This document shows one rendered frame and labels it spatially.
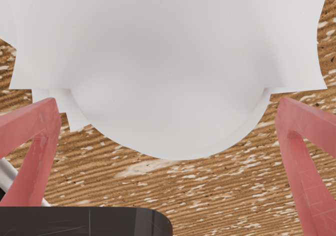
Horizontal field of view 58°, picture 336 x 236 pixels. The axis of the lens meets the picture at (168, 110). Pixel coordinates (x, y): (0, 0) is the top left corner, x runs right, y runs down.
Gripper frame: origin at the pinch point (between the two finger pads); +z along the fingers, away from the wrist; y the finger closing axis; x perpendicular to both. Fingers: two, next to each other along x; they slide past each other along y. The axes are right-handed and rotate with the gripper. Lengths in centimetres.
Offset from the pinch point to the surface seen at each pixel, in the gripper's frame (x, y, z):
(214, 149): 3.0, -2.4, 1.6
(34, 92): 0.6, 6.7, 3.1
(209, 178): 8.9, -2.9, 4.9
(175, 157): 3.5, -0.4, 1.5
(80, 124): 3.3, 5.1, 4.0
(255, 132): 4.8, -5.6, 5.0
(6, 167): 9.5, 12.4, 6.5
